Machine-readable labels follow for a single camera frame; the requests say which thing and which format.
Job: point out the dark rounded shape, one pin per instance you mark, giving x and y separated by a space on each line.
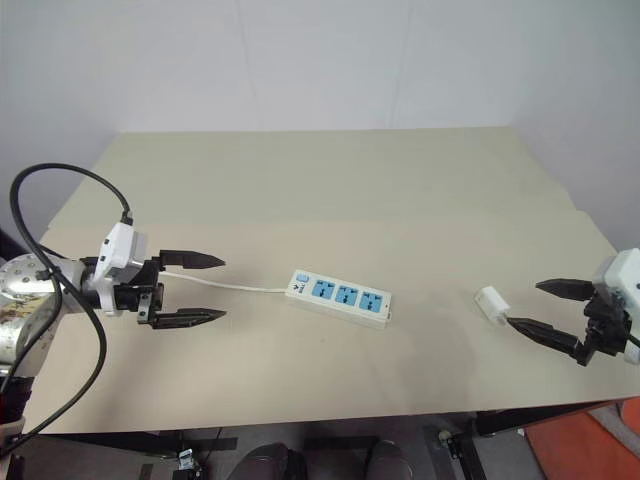
270 462
390 460

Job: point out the silver table caster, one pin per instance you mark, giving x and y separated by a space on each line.
444 440
187 459

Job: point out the orange floor mat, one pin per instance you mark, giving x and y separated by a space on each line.
590 450

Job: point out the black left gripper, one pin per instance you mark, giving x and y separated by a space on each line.
132 296

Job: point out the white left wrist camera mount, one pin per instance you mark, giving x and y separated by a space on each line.
117 245

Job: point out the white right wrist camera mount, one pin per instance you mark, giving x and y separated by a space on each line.
622 275

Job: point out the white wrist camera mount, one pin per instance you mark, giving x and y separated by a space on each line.
117 245
622 275

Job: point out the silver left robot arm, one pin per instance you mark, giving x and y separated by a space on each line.
30 310

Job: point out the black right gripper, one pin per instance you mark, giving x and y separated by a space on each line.
607 327

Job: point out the white plug adapter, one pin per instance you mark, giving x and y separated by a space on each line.
490 302

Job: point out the white power strip blue sockets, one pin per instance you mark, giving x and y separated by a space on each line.
340 298

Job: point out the black table frame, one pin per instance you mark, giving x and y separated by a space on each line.
525 417

